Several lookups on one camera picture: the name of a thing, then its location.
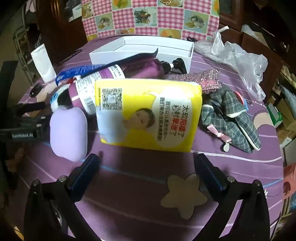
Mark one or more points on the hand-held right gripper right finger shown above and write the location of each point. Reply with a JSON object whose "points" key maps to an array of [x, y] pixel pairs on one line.
{"points": [[208, 171]]}

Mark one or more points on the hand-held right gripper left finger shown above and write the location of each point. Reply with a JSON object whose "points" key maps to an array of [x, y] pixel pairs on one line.
{"points": [[86, 169]]}

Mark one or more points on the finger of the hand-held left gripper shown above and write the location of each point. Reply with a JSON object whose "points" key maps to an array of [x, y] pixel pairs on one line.
{"points": [[39, 120], [32, 106]]}

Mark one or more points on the black and white plush dog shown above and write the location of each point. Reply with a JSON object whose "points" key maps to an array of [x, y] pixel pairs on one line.
{"points": [[61, 99]]}

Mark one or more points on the grey plaid cloth pouch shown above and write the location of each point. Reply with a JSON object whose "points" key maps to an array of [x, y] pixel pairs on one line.
{"points": [[231, 120]]}

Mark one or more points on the blue printed packet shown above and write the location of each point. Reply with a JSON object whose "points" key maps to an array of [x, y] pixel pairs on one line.
{"points": [[78, 69]]}

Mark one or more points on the yellow tissue pack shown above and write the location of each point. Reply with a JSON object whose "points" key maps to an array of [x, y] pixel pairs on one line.
{"points": [[148, 111]]}

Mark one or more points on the white cardboard box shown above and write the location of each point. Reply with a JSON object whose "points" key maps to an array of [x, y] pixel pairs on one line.
{"points": [[104, 58]]}

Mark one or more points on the pink glitter pouch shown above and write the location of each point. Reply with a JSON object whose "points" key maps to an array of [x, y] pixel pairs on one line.
{"points": [[203, 80]]}

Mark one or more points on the black glossy small object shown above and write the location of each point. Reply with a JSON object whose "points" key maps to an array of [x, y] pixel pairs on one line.
{"points": [[35, 90]]}

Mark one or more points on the white tube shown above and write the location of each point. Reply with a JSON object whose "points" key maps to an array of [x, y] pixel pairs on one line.
{"points": [[42, 64]]}

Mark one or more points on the purple striped tablecloth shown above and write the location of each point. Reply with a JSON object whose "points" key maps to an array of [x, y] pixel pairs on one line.
{"points": [[138, 185]]}

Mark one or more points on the dark wooden cabinet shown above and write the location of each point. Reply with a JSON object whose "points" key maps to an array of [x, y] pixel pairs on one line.
{"points": [[254, 34], [57, 30]]}

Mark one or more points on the purple pump bottle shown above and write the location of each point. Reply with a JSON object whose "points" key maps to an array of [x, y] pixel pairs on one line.
{"points": [[108, 76]]}

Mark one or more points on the green cardboard box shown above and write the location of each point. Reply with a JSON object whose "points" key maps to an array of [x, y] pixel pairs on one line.
{"points": [[275, 115]]}

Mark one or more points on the clear plastic bag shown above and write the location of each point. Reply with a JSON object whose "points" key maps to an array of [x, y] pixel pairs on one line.
{"points": [[231, 53]]}

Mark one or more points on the pink checkered printed cloth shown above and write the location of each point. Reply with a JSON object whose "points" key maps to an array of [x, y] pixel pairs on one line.
{"points": [[150, 18]]}

